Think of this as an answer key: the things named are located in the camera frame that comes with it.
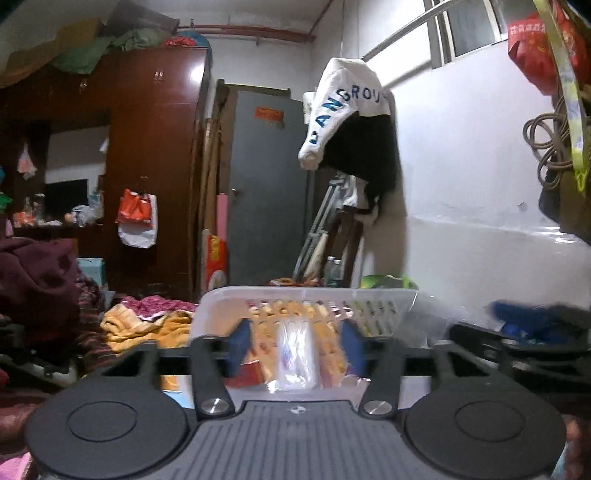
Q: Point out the red and yellow bag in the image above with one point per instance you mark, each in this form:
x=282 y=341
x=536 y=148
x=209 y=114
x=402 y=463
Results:
x=217 y=263

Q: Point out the white and black jacket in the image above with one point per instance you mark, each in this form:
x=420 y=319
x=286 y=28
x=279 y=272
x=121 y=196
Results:
x=351 y=129

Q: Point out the teal box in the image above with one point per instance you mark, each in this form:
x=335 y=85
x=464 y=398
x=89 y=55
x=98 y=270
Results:
x=91 y=271

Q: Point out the yellow printed cloth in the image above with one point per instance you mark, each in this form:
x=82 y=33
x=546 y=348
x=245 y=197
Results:
x=138 y=330

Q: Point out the red plastic bag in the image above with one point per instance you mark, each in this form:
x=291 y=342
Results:
x=535 y=50

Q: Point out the pink paper roll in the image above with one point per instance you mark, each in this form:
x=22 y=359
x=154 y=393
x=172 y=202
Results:
x=222 y=217

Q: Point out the metal clothes rod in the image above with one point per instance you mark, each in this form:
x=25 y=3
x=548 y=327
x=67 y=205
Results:
x=401 y=34

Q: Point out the window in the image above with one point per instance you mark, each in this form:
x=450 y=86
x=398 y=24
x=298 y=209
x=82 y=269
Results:
x=466 y=27

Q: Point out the green shopping bag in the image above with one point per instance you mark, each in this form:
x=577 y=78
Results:
x=388 y=281

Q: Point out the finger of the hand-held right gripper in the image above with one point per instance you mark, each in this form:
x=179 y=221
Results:
x=475 y=339
x=531 y=321

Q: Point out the green cloth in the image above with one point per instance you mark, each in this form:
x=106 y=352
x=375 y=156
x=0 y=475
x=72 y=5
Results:
x=92 y=55

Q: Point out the wooden sticks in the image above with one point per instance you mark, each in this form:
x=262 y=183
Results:
x=210 y=184

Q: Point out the grey door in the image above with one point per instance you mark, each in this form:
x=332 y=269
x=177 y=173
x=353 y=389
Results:
x=268 y=198

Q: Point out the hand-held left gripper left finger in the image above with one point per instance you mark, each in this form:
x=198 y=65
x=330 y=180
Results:
x=240 y=346

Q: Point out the clear plastic basket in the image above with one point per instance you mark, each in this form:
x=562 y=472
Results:
x=415 y=323

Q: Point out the small hanging plastic bag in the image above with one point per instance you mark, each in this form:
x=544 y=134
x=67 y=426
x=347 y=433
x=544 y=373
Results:
x=27 y=164

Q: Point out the maroon blanket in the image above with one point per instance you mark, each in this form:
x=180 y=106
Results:
x=37 y=281

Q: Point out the brown wooden wardrobe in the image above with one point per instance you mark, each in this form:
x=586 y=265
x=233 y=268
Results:
x=152 y=152

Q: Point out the brown rolled mat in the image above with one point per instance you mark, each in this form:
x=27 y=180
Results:
x=138 y=18

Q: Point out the black monitor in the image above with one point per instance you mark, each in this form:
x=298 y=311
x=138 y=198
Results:
x=67 y=198

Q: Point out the clear plastic packet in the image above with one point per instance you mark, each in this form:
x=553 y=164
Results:
x=296 y=355

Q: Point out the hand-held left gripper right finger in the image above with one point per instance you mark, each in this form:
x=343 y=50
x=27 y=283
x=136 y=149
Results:
x=353 y=348

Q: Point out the metal crutch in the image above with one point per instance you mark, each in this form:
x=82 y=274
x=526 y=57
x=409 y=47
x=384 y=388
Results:
x=314 y=230

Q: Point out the orange and white plastic bag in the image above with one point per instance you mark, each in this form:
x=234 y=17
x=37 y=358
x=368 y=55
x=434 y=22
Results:
x=136 y=217

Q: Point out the red ceiling pipe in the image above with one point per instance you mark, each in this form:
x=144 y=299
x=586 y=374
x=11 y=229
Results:
x=258 y=33

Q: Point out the clear water bottle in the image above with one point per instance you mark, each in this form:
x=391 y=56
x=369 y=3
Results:
x=333 y=272

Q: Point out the pink floral cloth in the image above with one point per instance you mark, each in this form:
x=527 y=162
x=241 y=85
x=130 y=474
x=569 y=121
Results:
x=157 y=305

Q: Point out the red and blue bag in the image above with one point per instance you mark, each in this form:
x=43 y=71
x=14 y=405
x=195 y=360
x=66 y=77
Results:
x=187 y=41

